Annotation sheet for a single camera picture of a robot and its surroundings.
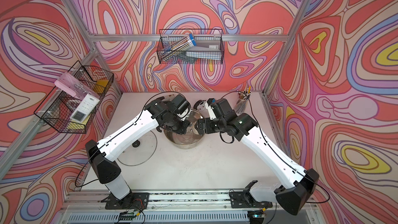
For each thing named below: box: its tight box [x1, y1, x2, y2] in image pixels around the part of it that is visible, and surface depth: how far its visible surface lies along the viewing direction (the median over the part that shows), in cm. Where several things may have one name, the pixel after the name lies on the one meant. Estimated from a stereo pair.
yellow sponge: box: [93, 79, 109, 94], surface depth 81 cm
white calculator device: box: [69, 93, 101, 123], surface depth 70 cm
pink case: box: [54, 72, 92, 99], surface depth 73 cm
